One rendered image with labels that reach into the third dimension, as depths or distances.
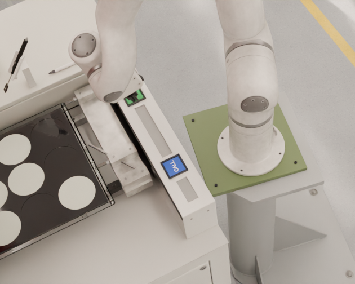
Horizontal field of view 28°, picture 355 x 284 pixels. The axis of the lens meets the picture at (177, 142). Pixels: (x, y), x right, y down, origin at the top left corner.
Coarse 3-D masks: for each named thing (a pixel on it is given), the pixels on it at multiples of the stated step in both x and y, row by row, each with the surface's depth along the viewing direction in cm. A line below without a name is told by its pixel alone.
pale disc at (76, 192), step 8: (80, 176) 192; (64, 184) 192; (72, 184) 191; (80, 184) 191; (88, 184) 191; (64, 192) 190; (72, 192) 190; (80, 192) 190; (88, 192) 190; (64, 200) 189; (72, 200) 189; (80, 200) 189; (88, 200) 188; (72, 208) 188; (80, 208) 187
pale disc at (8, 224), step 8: (0, 216) 188; (8, 216) 188; (16, 216) 188; (0, 224) 187; (8, 224) 187; (16, 224) 187; (0, 232) 186; (8, 232) 186; (16, 232) 186; (0, 240) 185; (8, 240) 185
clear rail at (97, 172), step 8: (64, 104) 205; (64, 112) 204; (72, 120) 202; (72, 128) 201; (80, 136) 199; (88, 152) 196; (88, 160) 195; (96, 168) 193; (96, 176) 192; (104, 184) 190; (104, 192) 190; (112, 200) 187
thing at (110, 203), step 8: (96, 208) 187; (104, 208) 187; (80, 216) 186; (88, 216) 186; (64, 224) 185; (72, 224) 186; (56, 232) 185; (32, 240) 184; (40, 240) 184; (16, 248) 183; (0, 256) 182
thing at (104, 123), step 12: (84, 108) 206; (96, 108) 206; (108, 108) 206; (96, 120) 204; (108, 120) 203; (96, 132) 202; (108, 132) 201; (120, 132) 201; (108, 144) 199; (120, 144) 199; (120, 168) 195; (132, 168) 194; (132, 192) 192
